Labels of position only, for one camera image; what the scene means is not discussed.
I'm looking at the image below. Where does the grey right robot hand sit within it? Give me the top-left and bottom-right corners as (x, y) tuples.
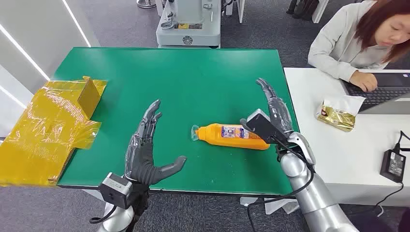
(240, 78), (294, 135)

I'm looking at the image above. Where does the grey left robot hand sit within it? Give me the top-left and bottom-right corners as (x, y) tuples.
(124, 99), (188, 187)

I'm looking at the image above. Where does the orange plastic bottle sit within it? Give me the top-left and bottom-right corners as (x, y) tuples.
(191, 123), (271, 151)

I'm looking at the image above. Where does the gold snack packet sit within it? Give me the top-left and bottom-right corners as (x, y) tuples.
(315, 95), (366, 133)

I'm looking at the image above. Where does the person's hand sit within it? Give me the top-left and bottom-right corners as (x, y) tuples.
(349, 70), (379, 93)

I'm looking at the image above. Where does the green table mat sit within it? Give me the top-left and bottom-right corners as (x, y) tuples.
(53, 47), (300, 197)

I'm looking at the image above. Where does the person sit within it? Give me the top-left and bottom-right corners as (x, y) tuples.
(307, 0), (410, 93)

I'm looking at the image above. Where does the yellow taped cardboard box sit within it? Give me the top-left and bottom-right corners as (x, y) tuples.
(0, 75), (108, 188)

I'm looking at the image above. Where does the grey laptop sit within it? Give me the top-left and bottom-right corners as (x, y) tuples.
(339, 72), (410, 115)

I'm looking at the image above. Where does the white furniture panel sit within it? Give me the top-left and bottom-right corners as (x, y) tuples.
(311, 0), (330, 24)

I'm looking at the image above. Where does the black power adapter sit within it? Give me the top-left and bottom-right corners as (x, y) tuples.
(380, 149), (407, 184)

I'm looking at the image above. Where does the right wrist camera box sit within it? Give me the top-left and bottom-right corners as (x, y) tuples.
(245, 109), (290, 145)

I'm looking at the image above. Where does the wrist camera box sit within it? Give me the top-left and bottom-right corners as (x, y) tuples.
(99, 172), (133, 210)
(245, 109), (290, 145)

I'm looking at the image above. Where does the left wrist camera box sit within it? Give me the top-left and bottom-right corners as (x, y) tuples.
(99, 172), (133, 210)

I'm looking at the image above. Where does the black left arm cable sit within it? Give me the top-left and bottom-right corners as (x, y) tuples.
(89, 204), (118, 225)

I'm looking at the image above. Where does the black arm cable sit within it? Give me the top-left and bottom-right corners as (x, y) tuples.
(246, 141), (317, 232)
(89, 204), (118, 225)

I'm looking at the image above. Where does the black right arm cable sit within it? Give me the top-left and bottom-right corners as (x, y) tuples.
(246, 141), (317, 232)

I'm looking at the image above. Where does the black power adapter cable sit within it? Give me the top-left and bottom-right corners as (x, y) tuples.
(373, 130), (410, 209)

